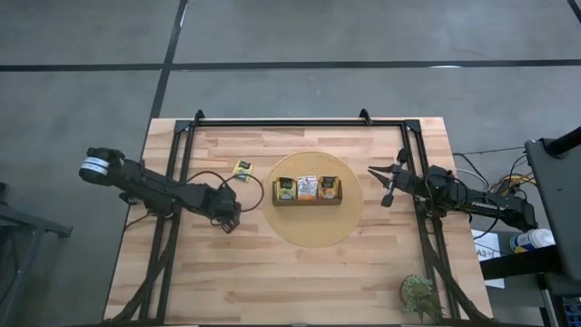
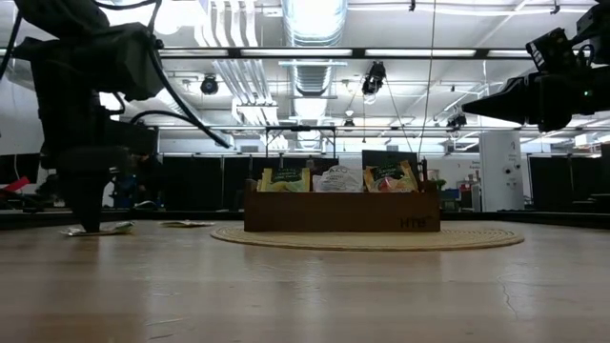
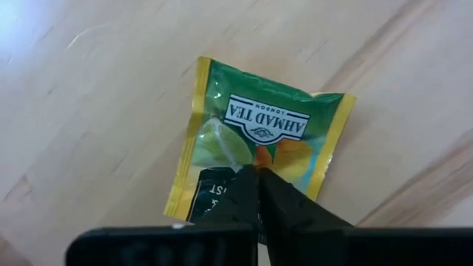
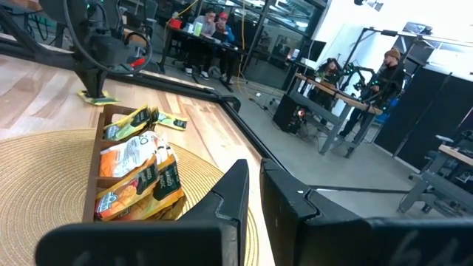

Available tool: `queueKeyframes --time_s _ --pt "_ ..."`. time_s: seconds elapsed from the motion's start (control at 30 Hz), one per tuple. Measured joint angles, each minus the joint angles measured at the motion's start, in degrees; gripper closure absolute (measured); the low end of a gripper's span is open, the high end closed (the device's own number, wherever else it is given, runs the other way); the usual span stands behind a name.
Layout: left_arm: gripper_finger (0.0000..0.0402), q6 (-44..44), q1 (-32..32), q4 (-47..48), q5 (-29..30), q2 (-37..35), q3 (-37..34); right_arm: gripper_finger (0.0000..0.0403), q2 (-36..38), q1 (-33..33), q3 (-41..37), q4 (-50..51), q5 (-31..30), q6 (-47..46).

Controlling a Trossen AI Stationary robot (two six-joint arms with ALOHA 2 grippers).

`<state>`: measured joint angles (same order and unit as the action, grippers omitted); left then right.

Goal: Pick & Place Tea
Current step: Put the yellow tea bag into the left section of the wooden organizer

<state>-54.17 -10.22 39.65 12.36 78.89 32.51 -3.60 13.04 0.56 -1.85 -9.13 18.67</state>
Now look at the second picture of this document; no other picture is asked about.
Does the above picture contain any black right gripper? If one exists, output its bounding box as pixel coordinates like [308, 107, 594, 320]
[460, 66, 610, 133]

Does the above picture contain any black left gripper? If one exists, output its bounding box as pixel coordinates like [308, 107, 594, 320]
[39, 93, 133, 235]

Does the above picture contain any yellow green tea packet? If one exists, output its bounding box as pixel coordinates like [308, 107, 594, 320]
[59, 220, 136, 238]
[256, 166, 312, 193]
[158, 219, 216, 229]

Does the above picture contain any white orange tea packet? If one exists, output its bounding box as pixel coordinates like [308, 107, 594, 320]
[312, 164, 365, 193]

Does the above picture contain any brown wooden tea box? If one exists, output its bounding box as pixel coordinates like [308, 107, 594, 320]
[243, 178, 442, 234]

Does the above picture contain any white pillar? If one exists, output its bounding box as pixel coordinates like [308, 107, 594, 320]
[478, 131, 526, 212]

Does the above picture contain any person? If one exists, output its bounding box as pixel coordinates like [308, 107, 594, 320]
[128, 151, 166, 211]

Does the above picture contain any black computer monitor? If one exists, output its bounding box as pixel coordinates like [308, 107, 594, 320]
[0, 152, 42, 186]
[361, 149, 420, 168]

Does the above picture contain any pink object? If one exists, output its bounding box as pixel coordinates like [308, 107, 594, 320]
[0, 176, 31, 192]

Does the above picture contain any round woven placemat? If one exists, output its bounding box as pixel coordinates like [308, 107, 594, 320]
[209, 224, 525, 252]

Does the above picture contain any white ceiling pipe bundle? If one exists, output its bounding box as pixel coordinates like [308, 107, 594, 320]
[194, 0, 282, 128]

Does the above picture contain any black hanging ceiling camera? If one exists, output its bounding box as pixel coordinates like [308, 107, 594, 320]
[446, 111, 469, 130]
[360, 60, 388, 96]
[199, 72, 221, 96]

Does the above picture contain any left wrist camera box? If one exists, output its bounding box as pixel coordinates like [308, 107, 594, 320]
[102, 118, 159, 157]

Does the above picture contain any black partition wall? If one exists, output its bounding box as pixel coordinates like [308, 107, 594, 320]
[160, 154, 341, 212]
[527, 154, 590, 212]

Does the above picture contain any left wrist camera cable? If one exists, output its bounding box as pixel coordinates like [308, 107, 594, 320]
[128, 40, 233, 150]

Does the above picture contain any black metal rig frame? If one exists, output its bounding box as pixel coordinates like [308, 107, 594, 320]
[0, 46, 610, 230]

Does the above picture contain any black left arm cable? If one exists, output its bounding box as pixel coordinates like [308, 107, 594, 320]
[0, 13, 24, 80]

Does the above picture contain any round silver ceiling duct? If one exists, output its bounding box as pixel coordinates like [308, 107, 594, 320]
[281, 0, 350, 96]

